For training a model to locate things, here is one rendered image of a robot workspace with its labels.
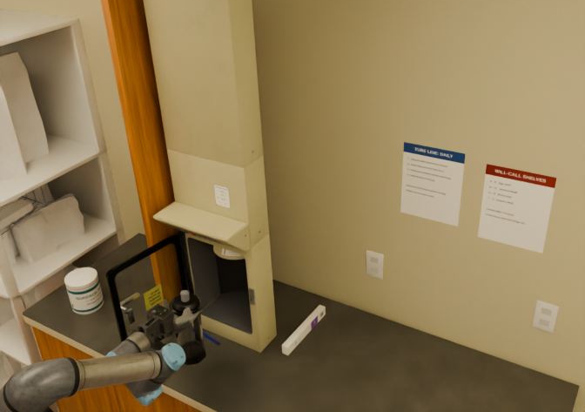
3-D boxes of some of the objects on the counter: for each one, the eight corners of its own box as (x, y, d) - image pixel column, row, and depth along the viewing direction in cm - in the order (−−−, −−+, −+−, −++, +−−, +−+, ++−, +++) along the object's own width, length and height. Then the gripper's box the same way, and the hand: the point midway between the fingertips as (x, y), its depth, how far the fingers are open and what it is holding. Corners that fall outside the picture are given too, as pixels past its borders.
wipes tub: (89, 291, 265) (82, 263, 258) (110, 300, 259) (104, 272, 251) (65, 308, 255) (57, 280, 248) (87, 319, 249) (79, 289, 242)
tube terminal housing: (231, 290, 261) (211, 123, 224) (296, 314, 246) (286, 138, 209) (193, 324, 243) (165, 149, 206) (261, 353, 228) (244, 168, 190)
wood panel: (237, 266, 276) (201, -68, 208) (243, 268, 275) (208, -68, 207) (164, 332, 240) (91, -47, 172) (170, 334, 239) (98, -46, 171)
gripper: (159, 336, 184) (203, 298, 199) (122, 320, 191) (166, 284, 207) (164, 357, 188) (205, 319, 203) (126, 341, 195) (170, 304, 211)
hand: (185, 309), depth 206 cm, fingers closed on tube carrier, 9 cm apart
